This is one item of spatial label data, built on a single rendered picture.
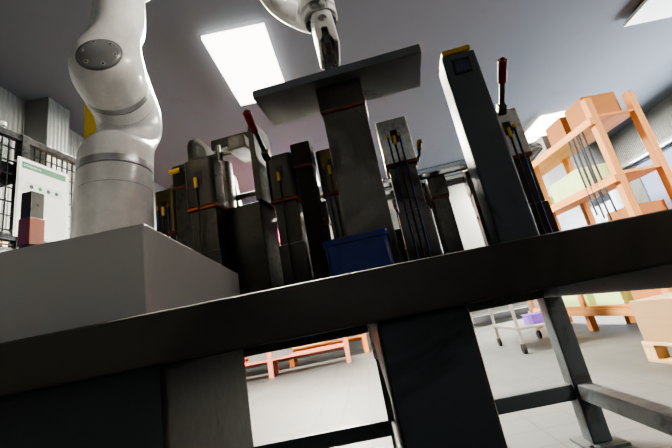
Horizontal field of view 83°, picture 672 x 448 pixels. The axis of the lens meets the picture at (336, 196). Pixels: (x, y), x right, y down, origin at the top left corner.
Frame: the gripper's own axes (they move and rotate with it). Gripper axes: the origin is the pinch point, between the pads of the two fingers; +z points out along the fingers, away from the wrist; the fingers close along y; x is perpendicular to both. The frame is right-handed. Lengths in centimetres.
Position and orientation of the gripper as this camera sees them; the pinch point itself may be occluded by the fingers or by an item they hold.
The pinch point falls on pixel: (332, 76)
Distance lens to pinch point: 91.6
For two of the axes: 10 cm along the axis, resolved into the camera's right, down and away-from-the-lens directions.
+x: -9.8, 1.9, -0.3
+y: 0.3, 3.0, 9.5
